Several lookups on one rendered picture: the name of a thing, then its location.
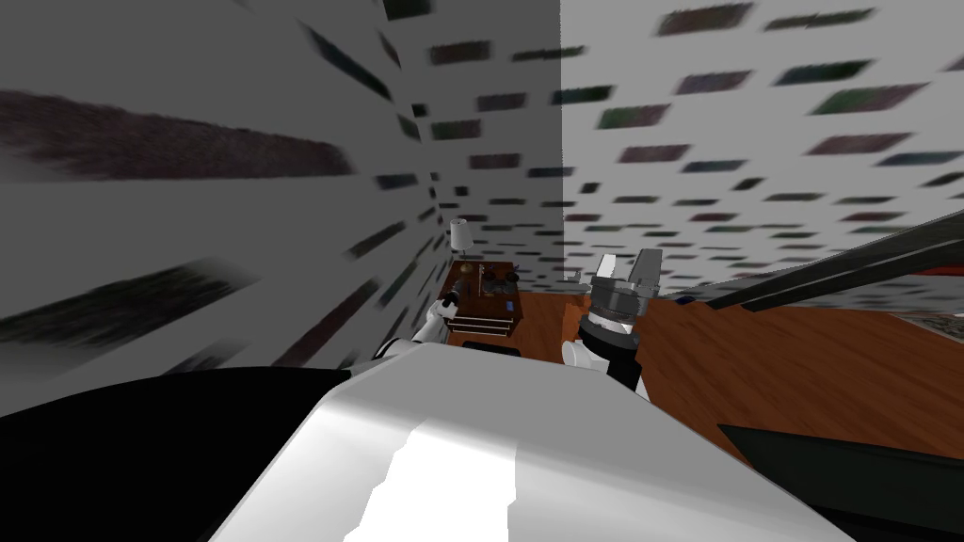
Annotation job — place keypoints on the dark grey long bar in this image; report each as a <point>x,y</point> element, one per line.
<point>843,269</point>

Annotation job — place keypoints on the brown wooden dresser with lamp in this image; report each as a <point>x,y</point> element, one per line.
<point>482,301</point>

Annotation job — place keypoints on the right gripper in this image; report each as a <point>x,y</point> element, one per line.
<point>621,299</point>

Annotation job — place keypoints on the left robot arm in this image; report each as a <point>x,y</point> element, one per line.
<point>151,452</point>

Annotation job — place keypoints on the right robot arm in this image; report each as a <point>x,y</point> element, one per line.
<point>614,352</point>

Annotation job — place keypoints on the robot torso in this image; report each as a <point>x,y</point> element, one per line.
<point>482,421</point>

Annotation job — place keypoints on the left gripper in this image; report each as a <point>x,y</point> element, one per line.
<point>450,299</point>

